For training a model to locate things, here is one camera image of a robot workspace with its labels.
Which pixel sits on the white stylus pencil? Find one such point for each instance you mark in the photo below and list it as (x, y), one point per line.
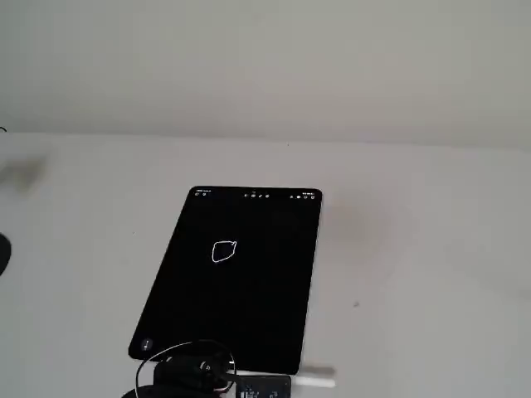
(315, 376)

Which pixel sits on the black round object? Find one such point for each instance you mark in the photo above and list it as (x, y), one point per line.
(4, 255)

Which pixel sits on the black screen silver tablet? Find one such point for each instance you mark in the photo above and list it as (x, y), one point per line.
(249, 298)

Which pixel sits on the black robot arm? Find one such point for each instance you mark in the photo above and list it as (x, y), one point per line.
(139, 394)

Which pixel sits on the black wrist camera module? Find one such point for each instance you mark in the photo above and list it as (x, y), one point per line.
(263, 387)

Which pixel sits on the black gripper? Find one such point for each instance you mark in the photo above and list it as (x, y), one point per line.
(195, 370)

